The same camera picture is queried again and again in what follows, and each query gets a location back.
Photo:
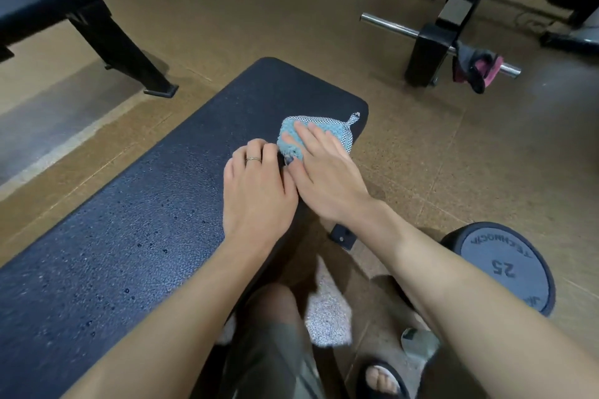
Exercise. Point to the person's left hand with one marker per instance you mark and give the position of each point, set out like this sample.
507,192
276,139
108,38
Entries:
255,197

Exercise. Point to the person's left middle finger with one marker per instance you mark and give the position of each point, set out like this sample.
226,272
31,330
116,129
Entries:
271,158

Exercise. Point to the person's right hand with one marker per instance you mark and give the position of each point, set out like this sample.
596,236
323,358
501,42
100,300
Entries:
332,179

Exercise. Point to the person's right forearm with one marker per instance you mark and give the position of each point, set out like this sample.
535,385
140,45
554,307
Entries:
468,300

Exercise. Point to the black weight machine frame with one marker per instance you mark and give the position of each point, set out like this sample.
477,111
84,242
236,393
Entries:
433,48

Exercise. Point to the person's left little finger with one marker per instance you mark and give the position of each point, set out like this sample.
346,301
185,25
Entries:
230,172

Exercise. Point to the person's right thumb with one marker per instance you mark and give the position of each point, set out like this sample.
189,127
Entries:
295,169

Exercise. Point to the olive green shorts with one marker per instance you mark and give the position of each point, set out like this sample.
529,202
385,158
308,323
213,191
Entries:
271,361

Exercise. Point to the black padded workout bench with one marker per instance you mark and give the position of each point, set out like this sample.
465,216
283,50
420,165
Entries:
140,225

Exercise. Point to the white fluffy towel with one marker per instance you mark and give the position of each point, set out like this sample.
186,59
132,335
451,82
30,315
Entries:
327,314

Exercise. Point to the blue microfiber cleaning sponge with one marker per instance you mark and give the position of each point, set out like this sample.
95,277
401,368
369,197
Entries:
292,134

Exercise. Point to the black round dumbbell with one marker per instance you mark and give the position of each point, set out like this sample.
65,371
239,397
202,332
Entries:
505,263

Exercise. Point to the chrome weight bar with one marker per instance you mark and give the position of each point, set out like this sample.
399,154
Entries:
388,24

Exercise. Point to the person's knee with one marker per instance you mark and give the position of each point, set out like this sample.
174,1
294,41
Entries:
271,303

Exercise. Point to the black slipper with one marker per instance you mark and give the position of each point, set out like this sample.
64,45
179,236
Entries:
369,366

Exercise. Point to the person's left forearm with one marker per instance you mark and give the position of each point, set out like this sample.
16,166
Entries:
187,314

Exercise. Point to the person's foot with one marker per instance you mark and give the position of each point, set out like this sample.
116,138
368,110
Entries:
381,382

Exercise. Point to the pink and grey glove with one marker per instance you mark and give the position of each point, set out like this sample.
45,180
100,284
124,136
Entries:
479,69

